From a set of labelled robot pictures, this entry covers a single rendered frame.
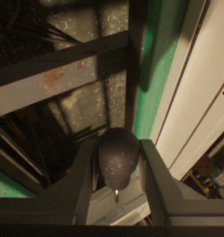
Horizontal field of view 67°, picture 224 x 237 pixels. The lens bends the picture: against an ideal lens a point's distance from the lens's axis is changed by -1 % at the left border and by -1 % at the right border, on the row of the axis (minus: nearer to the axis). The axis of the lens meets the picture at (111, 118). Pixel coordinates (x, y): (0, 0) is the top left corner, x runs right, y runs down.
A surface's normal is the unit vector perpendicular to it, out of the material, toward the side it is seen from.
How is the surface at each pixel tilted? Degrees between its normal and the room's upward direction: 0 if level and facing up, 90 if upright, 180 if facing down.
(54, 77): 0
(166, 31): 0
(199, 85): 90
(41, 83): 0
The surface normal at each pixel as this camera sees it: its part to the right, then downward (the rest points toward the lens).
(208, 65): -0.88, 0.38
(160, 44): 0.47, 0.69
